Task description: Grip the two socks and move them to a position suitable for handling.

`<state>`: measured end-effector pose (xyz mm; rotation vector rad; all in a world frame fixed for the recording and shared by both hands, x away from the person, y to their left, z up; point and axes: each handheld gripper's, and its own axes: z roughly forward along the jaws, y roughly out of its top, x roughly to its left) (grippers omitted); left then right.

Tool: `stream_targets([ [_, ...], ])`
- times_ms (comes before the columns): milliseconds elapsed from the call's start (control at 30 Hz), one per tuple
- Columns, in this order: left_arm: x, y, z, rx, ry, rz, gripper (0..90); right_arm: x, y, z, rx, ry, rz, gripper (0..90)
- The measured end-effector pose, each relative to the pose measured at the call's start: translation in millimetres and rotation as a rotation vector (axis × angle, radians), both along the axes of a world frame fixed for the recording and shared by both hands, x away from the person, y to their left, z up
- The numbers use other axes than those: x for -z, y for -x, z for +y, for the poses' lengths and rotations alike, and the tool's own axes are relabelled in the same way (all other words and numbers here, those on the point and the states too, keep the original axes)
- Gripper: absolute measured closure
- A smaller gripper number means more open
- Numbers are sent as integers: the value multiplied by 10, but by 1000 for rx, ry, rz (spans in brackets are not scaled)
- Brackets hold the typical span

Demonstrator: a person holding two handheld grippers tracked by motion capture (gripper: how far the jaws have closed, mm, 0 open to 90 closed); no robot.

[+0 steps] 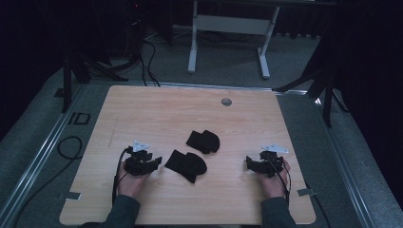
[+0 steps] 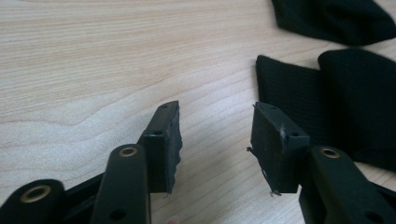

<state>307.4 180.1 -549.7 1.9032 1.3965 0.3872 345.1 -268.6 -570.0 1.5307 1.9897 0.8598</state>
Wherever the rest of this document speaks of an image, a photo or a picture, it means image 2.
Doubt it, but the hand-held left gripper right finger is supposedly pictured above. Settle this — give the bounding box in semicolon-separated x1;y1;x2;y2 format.
247;101;311;197

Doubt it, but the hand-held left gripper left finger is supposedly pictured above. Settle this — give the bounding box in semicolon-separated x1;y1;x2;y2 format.
136;100;184;196

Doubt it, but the black ribbed sock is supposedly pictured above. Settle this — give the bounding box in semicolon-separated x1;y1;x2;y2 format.
255;49;396;172

